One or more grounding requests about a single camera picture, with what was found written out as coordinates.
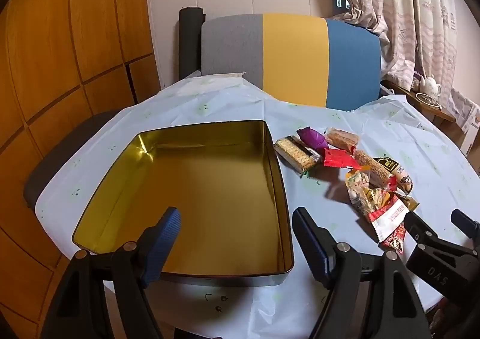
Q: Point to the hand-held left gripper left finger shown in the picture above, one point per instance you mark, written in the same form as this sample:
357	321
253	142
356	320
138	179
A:
167	237

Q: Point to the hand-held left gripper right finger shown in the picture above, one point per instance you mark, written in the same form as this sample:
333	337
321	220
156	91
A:
313	245

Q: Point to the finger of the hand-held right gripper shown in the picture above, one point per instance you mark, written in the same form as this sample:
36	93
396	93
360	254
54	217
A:
467	224
416	228

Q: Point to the red white patterned snack packet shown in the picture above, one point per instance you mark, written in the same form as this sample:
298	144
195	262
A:
388	222

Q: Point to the dark brown snack packet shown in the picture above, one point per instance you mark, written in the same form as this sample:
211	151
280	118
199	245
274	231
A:
403	177

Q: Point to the rectangular tin box gold interior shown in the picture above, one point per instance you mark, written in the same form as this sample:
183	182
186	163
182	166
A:
210	189

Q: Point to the melon seed packet yellow edges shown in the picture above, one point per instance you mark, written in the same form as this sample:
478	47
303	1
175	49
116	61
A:
360	189

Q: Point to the long clear snack bar packet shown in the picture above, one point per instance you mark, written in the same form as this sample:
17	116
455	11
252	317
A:
371	168

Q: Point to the plain red snack packet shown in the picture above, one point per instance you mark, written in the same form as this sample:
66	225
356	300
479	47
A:
339	159

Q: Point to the cracker packet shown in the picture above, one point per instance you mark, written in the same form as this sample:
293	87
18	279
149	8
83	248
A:
294	151

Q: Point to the purple snack packet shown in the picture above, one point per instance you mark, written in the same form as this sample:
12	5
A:
312	137

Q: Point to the clear cake packet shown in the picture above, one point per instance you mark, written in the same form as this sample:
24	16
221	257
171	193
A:
342	139

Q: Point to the wooden shelf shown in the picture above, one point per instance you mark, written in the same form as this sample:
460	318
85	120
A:
446	114

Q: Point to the decorated plate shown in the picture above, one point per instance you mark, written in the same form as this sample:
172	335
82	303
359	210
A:
428	99

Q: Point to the grey chair seat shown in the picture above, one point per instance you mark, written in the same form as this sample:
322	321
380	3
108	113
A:
63	151

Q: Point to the white teapot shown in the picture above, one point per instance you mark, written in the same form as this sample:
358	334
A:
431	84

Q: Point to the grey yellow blue chair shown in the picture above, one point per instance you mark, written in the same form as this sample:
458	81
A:
292	57

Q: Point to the printed curtain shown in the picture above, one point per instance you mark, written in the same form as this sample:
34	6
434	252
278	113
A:
405	5

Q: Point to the wooden wardrobe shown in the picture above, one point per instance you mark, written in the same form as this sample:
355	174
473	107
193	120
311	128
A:
67	35

